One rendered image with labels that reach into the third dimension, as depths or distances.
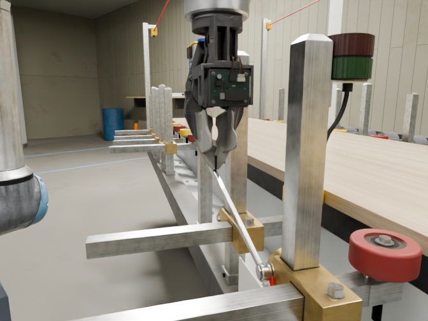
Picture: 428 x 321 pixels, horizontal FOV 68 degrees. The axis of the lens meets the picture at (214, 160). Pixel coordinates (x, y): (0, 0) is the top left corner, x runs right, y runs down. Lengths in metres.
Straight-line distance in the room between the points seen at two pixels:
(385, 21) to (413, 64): 0.64
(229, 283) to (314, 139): 0.41
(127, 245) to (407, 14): 4.32
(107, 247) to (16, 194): 0.47
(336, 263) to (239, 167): 0.29
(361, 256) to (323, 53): 0.24
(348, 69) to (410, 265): 0.23
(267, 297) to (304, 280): 0.05
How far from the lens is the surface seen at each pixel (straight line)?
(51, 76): 10.03
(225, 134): 0.49
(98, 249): 0.59
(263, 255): 1.00
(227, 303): 0.38
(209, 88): 0.42
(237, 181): 0.63
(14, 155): 1.01
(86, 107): 10.33
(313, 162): 0.39
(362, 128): 1.98
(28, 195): 1.03
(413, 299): 0.61
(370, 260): 0.43
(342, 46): 0.40
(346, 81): 0.41
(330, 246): 0.75
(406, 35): 4.56
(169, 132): 1.60
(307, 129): 0.38
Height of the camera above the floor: 1.08
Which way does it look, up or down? 11 degrees down
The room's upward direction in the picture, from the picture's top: straight up
